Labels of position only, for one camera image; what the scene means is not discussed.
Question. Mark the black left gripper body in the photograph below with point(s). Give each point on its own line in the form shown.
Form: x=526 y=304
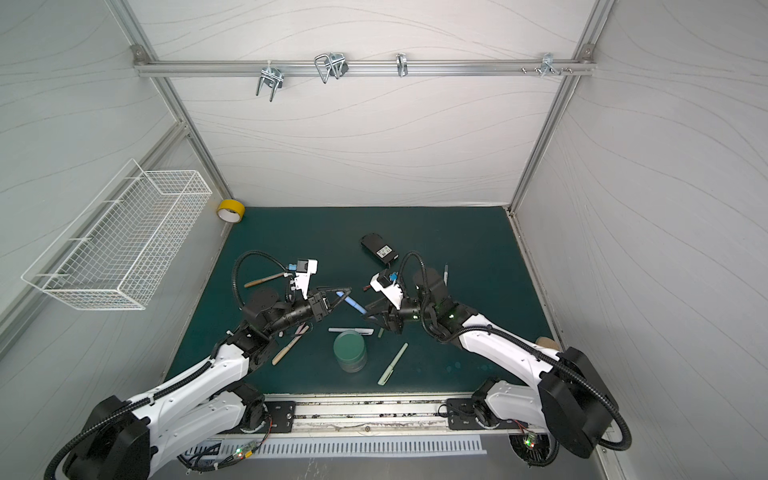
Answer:
x=313 y=302

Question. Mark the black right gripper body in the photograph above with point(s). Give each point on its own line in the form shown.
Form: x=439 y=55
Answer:
x=387 y=312

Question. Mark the pale blue white pen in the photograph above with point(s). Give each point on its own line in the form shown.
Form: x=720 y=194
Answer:
x=360 y=331

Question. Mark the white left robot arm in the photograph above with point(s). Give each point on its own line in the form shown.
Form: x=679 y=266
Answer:
x=133 y=438

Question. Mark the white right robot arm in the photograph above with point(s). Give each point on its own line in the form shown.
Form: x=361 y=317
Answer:
x=562 y=401

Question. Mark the brown orange marker pen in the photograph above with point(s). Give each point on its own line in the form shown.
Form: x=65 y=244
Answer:
x=266 y=279

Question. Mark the light green pen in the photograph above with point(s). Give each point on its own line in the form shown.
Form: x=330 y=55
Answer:
x=386 y=375

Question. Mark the green lidded round container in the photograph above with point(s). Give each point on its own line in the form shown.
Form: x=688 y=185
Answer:
x=350 y=351

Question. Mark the black battery box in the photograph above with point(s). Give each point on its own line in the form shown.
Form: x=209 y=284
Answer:
x=381 y=250

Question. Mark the yellow tape roll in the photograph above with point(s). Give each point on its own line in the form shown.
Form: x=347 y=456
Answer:
x=231 y=211

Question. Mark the cork sanding block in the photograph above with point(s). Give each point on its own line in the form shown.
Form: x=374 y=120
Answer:
x=548 y=343

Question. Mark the metal u-bolt clamp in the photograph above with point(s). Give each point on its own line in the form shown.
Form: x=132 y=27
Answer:
x=270 y=80

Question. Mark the metal hook clamp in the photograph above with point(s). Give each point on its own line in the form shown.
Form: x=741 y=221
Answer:
x=331 y=65

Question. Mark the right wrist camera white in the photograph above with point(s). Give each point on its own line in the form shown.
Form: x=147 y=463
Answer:
x=388 y=285

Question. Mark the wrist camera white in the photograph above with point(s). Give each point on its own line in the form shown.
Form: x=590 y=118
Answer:
x=388 y=285
x=300 y=274

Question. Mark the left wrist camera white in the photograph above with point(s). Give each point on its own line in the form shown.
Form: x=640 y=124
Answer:
x=300 y=274

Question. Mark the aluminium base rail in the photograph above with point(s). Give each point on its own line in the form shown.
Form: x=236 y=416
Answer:
x=369 y=414

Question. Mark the white wire basket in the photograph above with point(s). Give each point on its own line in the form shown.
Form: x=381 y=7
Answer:
x=115 y=253

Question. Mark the small metal ring clamp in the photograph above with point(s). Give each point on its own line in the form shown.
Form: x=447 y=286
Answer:
x=401 y=65

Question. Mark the aluminium cross rail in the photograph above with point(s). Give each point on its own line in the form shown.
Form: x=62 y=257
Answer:
x=357 y=68

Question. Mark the metal bracket clamp right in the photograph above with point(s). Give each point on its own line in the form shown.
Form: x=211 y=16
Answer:
x=547 y=67

